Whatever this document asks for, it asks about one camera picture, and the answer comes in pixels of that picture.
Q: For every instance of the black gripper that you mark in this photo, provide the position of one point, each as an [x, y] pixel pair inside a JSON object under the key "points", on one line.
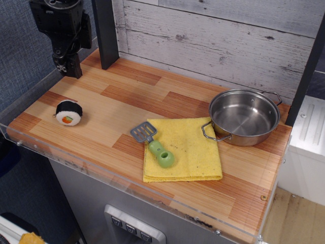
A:
{"points": [[65, 54]]}

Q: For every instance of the stainless steel pot bowl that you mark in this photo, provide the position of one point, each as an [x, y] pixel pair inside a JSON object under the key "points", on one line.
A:
{"points": [[242, 117]]}

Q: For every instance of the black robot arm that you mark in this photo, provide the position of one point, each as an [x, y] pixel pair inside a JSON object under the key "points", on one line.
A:
{"points": [[68, 27]]}

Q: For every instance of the plush sushi roll toy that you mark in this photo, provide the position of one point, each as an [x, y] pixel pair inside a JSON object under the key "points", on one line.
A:
{"points": [[68, 113]]}

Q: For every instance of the clear acrylic table guard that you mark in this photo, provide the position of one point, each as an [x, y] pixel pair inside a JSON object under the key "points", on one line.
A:
{"points": [[99, 163]]}

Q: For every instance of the green grey toy spatula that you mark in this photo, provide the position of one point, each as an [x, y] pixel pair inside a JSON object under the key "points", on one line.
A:
{"points": [[144, 132]]}

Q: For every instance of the yellow folded cloth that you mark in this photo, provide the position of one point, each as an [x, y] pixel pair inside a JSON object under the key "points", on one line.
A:
{"points": [[196, 157]]}

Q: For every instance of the silver cabinet button panel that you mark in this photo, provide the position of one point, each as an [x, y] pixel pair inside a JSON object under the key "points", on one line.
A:
{"points": [[133, 226]]}

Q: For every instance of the yellow object bottom left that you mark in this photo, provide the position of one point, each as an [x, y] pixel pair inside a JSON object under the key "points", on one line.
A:
{"points": [[31, 238]]}

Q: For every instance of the white box at right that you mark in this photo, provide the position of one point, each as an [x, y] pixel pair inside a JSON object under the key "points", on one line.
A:
{"points": [[302, 171]]}

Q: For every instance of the dark right vertical post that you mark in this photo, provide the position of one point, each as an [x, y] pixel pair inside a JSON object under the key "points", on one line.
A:
{"points": [[307, 76]]}

